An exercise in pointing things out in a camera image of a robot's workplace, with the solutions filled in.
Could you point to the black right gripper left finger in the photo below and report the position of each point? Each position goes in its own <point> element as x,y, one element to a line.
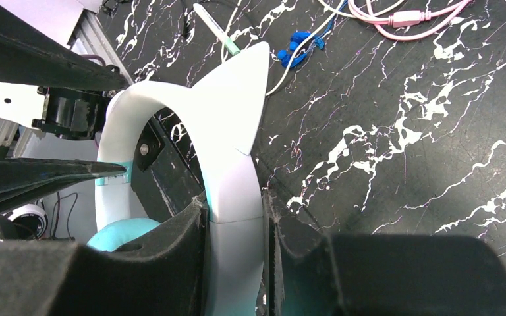
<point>160,273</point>

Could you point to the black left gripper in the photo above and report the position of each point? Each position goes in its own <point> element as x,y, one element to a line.
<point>29,57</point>

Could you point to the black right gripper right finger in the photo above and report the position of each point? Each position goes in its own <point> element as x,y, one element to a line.
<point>310,273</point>

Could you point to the teal white cat-ear headphones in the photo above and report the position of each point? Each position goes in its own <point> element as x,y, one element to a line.
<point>221,113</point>

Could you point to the white green marker pen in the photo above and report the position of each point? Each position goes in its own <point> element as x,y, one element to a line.
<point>215,29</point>

